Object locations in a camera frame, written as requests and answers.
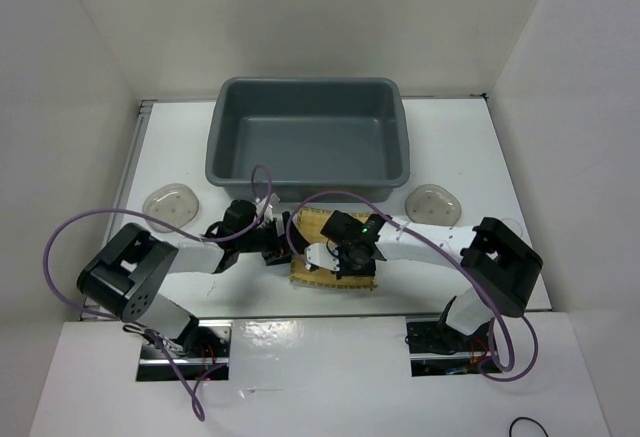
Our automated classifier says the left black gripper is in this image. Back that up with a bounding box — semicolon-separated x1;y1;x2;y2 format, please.
237;212;308;266

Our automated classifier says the yellow woven bamboo mat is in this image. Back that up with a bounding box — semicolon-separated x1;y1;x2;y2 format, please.
289;207;376;290

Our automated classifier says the clear glass plate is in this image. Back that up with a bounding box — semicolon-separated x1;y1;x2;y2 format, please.
404;184;462;227
142;183;200;228

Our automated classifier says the aluminium table rail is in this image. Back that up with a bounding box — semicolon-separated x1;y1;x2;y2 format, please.
114;100;155;208

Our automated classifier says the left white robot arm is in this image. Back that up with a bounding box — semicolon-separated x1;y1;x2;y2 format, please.
76;200;309;357

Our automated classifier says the far clear glass cup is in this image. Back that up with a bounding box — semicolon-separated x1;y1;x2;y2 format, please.
500;217;524;237

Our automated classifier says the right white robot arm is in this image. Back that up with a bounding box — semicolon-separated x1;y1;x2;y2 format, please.
305;211;543;350

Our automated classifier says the grey plastic bin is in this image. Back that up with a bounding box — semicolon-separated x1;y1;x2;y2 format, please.
204;77;411;203

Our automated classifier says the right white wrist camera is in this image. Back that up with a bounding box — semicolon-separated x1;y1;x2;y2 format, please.
304;243;340;272

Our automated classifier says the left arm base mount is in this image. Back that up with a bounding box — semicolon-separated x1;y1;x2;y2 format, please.
136;320;232;383

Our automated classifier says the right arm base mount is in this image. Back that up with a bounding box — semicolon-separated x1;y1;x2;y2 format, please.
405;317;500;377

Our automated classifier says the black cable loop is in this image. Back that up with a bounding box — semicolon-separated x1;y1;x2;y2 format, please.
509;416;550;437

